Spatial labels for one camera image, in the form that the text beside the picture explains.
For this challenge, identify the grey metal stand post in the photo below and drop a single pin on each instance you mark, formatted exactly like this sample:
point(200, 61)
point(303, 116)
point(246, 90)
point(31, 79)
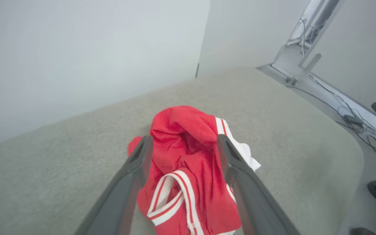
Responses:
point(308, 29)

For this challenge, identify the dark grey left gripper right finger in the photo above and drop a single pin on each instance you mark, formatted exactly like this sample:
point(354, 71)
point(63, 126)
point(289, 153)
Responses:
point(248, 195)

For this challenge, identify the red garment with white trim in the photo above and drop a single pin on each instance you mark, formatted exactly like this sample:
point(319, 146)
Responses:
point(188, 153)

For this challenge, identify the black power adapter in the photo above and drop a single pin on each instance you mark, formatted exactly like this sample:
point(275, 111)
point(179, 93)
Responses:
point(353, 119)

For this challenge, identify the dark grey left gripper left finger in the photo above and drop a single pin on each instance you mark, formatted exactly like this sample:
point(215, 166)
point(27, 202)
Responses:
point(122, 192)

